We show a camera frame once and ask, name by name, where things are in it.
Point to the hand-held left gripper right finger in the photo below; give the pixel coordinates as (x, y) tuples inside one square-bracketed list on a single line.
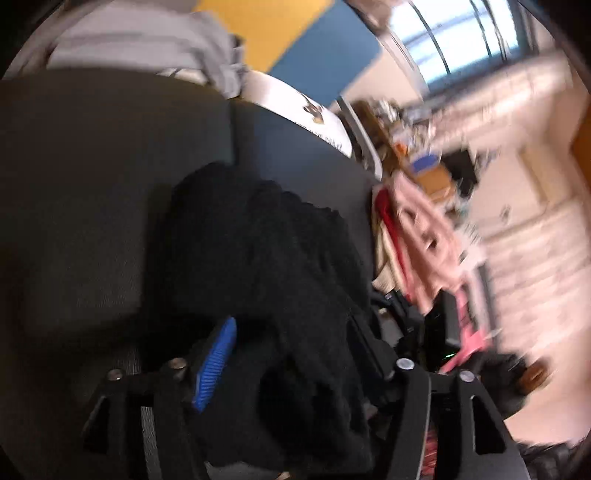
[(411, 415)]

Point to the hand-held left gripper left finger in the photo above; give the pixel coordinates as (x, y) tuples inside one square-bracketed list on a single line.
[(214, 364)]

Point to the black knit garment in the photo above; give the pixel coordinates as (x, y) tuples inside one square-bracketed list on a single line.
[(277, 258)]

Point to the pink object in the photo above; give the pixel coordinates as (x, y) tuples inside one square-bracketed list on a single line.
[(471, 337)]

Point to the pink garment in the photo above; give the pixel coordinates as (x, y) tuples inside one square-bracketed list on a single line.
[(425, 240)]

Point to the brown round object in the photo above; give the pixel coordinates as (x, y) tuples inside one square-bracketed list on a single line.
[(535, 376)]

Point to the pale patterned fabric wardrobe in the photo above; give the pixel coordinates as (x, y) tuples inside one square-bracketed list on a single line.
[(535, 277)]

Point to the red garment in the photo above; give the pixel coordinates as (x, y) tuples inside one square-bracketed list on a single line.
[(392, 230)]

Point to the cluttered wooden desk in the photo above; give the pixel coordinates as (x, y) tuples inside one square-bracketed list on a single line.
[(429, 180)]

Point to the black monitor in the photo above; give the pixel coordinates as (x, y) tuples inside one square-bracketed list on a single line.
[(461, 168)]

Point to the dark grey bed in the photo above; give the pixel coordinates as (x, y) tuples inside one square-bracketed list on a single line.
[(92, 184)]

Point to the wooden door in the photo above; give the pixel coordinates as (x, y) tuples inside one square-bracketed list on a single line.
[(582, 147)]

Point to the beige patterned curtain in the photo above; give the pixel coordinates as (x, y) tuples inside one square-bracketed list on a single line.
[(374, 11), (498, 101)]

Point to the white printed garment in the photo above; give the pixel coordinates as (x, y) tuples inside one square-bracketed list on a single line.
[(286, 99)]

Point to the barred window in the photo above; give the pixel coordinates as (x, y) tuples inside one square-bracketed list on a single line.
[(461, 41)]

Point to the grey yellow blue headboard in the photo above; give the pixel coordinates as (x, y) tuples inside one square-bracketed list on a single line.
[(323, 55)]

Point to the light grey striped garment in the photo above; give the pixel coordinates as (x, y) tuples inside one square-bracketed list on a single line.
[(138, 41)]

